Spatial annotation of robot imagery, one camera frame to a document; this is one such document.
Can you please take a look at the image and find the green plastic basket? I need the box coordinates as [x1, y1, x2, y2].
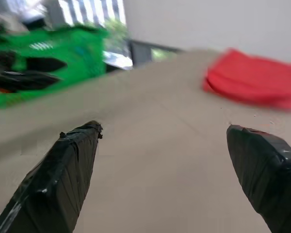
[0, 25, 110, 109]

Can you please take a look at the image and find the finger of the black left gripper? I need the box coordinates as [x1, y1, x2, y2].
[24, 57, 68, 73]
[0, 71, 64, 93]

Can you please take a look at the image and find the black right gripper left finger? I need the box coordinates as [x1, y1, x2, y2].
[0, 120, 103, 233]

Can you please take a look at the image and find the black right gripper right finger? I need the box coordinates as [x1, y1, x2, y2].
[226, 124, 291, 233]

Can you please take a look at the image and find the red folded cloth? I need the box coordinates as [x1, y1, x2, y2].
[202, 48, 291, 112]

